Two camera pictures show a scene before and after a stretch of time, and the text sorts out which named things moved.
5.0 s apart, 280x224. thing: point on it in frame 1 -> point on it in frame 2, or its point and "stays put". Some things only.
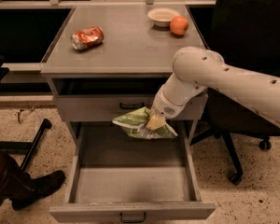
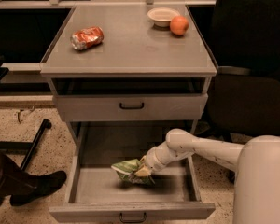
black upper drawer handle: (132, 107) stays put
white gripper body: (162, 107) -> (153, 161)
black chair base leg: (23, 146) stays put
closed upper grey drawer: (108, 107) stays put
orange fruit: (179, 24) stays put
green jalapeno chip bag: (135, 123) -> (127, 171)
